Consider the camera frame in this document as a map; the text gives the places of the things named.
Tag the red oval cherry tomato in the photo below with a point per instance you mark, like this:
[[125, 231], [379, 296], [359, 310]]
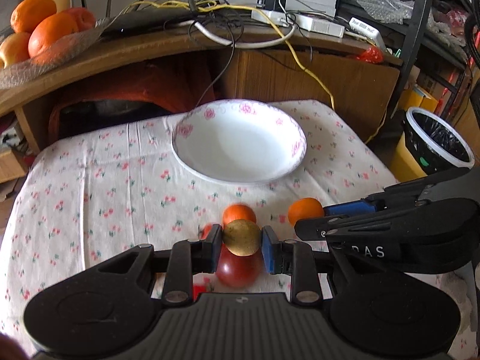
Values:
[[199, 289]]

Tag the white floral ceramic bowl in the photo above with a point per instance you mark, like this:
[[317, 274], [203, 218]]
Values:
[[239, 142]]

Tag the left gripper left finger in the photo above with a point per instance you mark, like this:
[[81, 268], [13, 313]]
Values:
[[186, 259]]

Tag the red plastic wrapper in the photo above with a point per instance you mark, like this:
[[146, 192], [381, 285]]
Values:
[[371, 55]]

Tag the small orange mandarin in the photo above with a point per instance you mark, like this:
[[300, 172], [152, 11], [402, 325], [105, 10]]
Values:
[[305, 208]]

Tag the round red tomato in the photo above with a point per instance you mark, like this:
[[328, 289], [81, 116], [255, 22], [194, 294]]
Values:
[[205, 230]]

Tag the dark red plum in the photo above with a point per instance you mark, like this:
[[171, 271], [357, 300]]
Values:
[[238, 271]]

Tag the black wifi router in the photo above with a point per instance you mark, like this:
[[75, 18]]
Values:
[[140, 21]]

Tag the black metal shelf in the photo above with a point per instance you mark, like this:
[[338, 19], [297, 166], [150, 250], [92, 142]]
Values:
[[415, 34]]

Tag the yellow bin with black bag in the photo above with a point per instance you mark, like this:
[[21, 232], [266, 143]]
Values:
[[428, 145]]

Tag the wooden tv cabinet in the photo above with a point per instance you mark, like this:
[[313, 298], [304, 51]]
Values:
[[317, 68]]

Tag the cherry print tablecloth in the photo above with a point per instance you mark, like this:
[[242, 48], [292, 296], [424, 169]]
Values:
[[90, 197]]

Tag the white power strip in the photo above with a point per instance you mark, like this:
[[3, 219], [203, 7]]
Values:
[[307, 23]]

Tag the brown longan fruit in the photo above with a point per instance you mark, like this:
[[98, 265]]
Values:
[[242, 237]]

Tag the front orange in dish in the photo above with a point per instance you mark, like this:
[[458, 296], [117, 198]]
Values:
[[50, 30]]

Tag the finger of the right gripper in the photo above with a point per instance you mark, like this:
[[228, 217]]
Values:
[[438, 218], [437, 194]]

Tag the top orange in dish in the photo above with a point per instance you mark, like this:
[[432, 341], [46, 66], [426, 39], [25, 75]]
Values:
[[29, 13]]

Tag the red cloth under cabinet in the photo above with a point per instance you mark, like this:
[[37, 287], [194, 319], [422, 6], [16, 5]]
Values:
[[126, 94]]

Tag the yellow apple in dish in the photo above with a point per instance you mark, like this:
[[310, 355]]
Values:
[[14, 49]]

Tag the dark orange mandarin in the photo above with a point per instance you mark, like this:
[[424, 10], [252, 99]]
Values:
[[238, 211]]

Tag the red apple in dish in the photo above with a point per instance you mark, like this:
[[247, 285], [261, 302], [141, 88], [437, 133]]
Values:
[[83, 17]]

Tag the orange in dish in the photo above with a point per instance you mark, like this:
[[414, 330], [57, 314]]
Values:
[[50, 30], [29, 13]]

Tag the black power adapter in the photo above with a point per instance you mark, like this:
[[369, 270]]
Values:
[[272, 5]]

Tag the glass fruit dish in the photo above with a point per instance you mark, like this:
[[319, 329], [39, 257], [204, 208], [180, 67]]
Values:
[[61, 52]]

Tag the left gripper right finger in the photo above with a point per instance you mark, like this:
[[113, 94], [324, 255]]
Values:
[[293, 258]]

